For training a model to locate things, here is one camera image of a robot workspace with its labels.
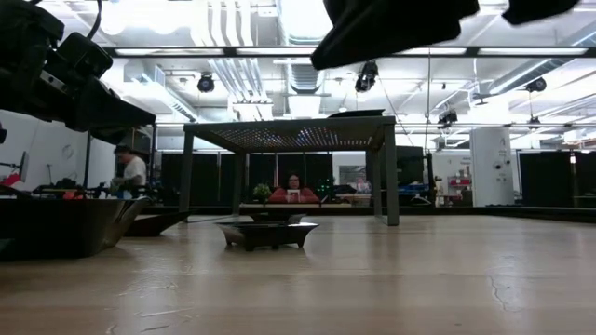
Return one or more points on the black square mini plate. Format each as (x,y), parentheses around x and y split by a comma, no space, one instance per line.
(274,217)
(267,235)

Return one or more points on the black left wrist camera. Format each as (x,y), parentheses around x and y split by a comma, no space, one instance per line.
(84,56)

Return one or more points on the black teardrop mini plate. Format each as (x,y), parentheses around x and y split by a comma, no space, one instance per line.
(358,113)
(158,224)

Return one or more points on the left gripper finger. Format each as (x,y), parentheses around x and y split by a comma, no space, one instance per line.
(114,137)
(112,114)

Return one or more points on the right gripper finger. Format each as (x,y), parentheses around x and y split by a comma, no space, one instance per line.
(540,9)
(396,28)

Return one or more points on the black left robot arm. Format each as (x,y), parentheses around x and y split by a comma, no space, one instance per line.
(23,23)

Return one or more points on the grey perforated metal shelf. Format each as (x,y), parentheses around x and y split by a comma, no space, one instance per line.
(391,177)

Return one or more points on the wooden background table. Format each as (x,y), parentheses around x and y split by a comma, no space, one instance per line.
(326,205)

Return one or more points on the black partition curtain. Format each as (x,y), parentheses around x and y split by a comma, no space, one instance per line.
(205,181)
(545,179)

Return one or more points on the white column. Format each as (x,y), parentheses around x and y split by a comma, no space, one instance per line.
(489,158)

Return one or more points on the black deep square mini bowl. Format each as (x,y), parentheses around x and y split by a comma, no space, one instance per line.
(60,228)

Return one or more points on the small green potted plant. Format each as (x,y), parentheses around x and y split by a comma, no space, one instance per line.
(262,191)

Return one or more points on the black ceiling spotlight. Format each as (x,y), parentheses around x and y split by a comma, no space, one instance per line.
(367,76)
(536,84)
(448,117)
(206,83)

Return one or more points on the person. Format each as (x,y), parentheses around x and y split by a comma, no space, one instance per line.
(305,194)
(135,170)

